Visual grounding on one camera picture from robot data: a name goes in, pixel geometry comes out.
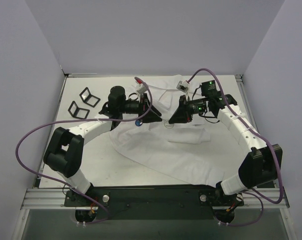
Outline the black frame stand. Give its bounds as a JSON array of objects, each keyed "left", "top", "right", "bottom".
[
  {"left": 79, "top": 87, "right": 101, "bottom": 108},
  {"left": 67, "top": 101, "right": 90, "bottom": 120}
]

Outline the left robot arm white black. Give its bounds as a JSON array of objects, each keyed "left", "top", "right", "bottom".
[{"left": 43, "top": 86, "right": 162, "bottom": 206}]

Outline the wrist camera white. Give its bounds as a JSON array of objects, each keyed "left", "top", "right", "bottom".
[
  {"left": 135, "top": 83, "right": 148, "bottom": 96},
  {"left": 176, "top": 80, "right": 190, "bottom": 95}
]

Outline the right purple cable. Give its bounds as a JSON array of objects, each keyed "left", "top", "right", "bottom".
[{"left": 185, "top": 67, "right": 284, "bottom": 227}]

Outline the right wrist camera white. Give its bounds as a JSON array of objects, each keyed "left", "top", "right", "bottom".
[{"left": 176, "top": 80, "right": 190, "bottom": 95}]

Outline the black frame stand lower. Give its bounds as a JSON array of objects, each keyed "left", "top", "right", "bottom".
[{"left": 67, "top": 101, "right": 90, "bottom": 120}]

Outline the purple cable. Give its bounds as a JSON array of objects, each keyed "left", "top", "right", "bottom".
[
  {"left": 15, "top": 76, "right": 152, "bottom": 225},
  {"left": 185, "top": 67, "right": 284, "bottom": 227}
]

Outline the white garment shirt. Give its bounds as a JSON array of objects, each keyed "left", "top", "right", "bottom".
[{"left": 109, "top": 75, "right": 245, "bottom": 187}]

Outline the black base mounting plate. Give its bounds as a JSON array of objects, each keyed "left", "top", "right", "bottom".
[{"left": 64, "top": 184, "right": 244, "bottom": 222}]

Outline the colourful painted round brooch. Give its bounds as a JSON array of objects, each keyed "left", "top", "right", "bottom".
[{"left": 163, "top": 120, "right": 174, "bottom": 129}]

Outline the black frame stand upper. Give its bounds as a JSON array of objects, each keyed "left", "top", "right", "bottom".
[{"left": 79, "top": 87, "right": 101, "bottom": 108}]

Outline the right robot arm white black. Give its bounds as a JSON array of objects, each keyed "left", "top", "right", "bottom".
[{"left": 168, "top": 80, "right": 283, "bottom": 196}]

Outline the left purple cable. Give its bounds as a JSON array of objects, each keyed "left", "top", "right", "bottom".
[{"left": 15, "top": 76, "right": 152, "bottom": 225}]

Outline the aluminium front rail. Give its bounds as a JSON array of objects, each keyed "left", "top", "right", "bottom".
[{"left": 20, "top": 188, "right": 65, "bottom": 210}]

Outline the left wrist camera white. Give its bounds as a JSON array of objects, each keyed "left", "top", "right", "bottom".
[{"left": 135, "top": 83, "right": 148, "bottom": 96}]

